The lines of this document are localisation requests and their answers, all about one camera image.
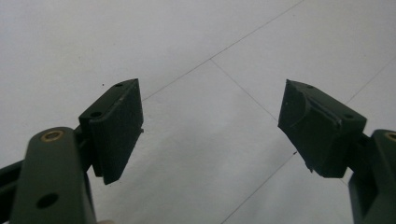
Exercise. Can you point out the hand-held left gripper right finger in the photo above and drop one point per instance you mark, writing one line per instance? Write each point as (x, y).
(314, 133)

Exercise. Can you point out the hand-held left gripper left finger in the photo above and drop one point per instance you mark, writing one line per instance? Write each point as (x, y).
(115, 130)

